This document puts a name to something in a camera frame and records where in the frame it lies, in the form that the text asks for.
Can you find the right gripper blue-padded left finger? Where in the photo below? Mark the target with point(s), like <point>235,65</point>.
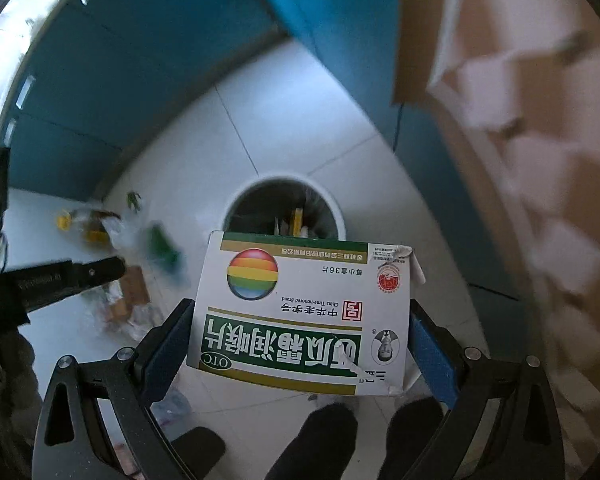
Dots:
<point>72,441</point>

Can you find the checkered beige table mat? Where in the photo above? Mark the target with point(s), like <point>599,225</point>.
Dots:
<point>515,85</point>

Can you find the green white medicine box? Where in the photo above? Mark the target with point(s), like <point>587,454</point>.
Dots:
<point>315,316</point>

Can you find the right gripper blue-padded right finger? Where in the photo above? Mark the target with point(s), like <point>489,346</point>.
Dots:
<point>525,441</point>

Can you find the black round stool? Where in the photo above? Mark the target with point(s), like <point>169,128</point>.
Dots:
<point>200,450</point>

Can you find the green white sachet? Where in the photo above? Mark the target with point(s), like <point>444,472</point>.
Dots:
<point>165,254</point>

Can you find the blue kitchen cabinets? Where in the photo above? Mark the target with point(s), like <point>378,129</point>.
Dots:
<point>185,101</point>

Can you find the white round trash bin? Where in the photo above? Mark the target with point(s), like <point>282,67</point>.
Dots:
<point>262,204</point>

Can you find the brown cardboard box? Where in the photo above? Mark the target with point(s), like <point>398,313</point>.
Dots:
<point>125,294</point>

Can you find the green vegetable scrap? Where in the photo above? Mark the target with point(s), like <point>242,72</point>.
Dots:
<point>134,201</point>

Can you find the white plastic bag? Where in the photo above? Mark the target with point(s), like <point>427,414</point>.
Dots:
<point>127,234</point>

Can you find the yellow capped oil bottle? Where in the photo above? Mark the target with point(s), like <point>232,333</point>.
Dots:
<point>88,223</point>

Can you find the crumpled clear plastic bags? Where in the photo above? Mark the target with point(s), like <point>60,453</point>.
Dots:
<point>142,320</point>

